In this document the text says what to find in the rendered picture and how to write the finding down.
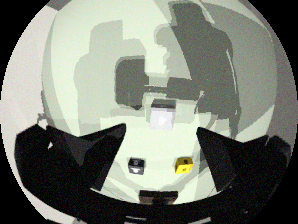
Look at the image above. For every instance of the small yellow block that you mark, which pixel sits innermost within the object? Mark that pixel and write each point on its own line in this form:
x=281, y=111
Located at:
x=183, y=165

